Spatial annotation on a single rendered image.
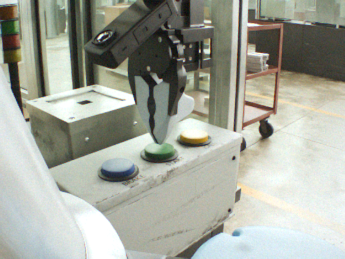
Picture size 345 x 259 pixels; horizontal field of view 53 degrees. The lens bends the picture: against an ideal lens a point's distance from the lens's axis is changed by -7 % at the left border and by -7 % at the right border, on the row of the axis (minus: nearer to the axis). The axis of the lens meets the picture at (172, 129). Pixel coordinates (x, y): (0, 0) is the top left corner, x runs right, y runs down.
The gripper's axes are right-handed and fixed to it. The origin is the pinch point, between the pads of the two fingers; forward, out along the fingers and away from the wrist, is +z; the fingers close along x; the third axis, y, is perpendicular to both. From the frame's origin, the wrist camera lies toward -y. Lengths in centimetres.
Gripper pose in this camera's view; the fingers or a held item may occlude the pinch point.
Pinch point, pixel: (154, 136)
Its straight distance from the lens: 47.9
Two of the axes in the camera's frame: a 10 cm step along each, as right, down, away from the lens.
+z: 0.0, 9.3, 3.7
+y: 7.0, -2.6, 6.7
